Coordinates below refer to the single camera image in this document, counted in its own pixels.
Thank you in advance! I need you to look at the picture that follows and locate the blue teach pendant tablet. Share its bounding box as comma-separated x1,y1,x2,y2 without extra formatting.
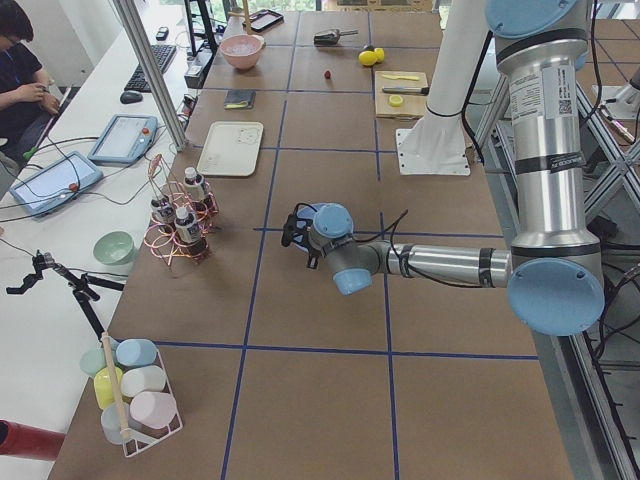
87,114,158,165
9,151,103,217

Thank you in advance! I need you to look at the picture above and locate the cream bear tray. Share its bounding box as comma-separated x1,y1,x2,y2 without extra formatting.
196,121,264,177

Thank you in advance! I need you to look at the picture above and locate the pink bowl with ice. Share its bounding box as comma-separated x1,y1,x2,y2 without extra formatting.
220,34,265,70

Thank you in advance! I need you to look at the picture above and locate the steel cylinder tool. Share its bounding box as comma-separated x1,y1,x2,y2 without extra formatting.
382,87,430,96

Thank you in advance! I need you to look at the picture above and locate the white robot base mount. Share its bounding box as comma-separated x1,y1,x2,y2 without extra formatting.
396,0,489,176

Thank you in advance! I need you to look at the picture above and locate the yellow plastic knife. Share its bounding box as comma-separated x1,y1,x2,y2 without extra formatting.
381,74,421,81

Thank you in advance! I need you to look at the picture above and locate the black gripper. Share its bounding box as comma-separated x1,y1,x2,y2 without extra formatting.
281,202,320,268

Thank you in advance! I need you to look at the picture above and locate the seated person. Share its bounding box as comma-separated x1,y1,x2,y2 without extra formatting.
1,0,60,167

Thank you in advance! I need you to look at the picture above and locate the copper wire bottle rack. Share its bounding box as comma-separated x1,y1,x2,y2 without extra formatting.
143,154,219,267

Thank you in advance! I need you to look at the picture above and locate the dark tea bottle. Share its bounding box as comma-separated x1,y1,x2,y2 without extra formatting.
184,167,207,211
175,206,208,257
151,195,176,234

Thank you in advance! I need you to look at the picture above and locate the wooden cutting board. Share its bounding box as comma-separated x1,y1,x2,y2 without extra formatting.
374,71,429,118

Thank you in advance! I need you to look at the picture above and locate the green bowl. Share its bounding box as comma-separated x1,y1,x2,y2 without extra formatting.
93,231,136,266

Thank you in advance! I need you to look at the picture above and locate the metal scoop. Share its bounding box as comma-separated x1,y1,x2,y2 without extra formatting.
313,29,359,46

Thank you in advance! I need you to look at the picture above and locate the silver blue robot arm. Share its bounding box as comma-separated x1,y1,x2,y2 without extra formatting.
281,1,605,336

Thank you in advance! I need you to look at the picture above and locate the black computer mouse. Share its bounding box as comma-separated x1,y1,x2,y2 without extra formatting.
119,90,144,105

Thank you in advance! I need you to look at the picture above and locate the white wire cup rack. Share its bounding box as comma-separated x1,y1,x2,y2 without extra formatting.
93,333,183,458

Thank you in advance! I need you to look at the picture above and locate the yellow plastic cup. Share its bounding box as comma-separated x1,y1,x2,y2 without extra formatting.
93,367,115,410

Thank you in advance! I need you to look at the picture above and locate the pink plastic cup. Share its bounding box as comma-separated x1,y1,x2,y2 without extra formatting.
130,391,177,429

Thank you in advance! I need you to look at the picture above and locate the black camera tripod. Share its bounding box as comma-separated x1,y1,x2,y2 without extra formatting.
5,251,126,344

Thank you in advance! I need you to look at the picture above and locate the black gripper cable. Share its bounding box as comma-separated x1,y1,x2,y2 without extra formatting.
352,209,486,289

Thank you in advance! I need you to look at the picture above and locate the red cylinder object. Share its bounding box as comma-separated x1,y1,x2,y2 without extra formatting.
1,420,66,461

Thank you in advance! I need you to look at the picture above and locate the grey folded cloth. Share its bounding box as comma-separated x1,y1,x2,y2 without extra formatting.
223,89,256,110

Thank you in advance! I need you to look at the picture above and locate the aluminium frame post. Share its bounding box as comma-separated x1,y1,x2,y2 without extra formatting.
114,0,187,152

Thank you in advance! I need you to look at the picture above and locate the white plastic cup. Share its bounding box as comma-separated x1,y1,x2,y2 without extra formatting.
120,365,167,398

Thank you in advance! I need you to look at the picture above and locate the lemon half slice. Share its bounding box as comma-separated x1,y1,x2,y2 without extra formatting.
388,94,404,107

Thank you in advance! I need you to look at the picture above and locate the yellow lemon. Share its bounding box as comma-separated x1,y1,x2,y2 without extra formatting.
374,47,385,63
358,50,378,67

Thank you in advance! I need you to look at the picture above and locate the black tray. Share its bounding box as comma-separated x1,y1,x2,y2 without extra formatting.
249,9,284,33

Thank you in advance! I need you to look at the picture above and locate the blue plastic cup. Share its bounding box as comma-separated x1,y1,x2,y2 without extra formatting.
116,339,157,368

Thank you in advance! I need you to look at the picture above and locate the black keyboard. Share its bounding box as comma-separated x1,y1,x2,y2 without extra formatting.
122,43,179,94

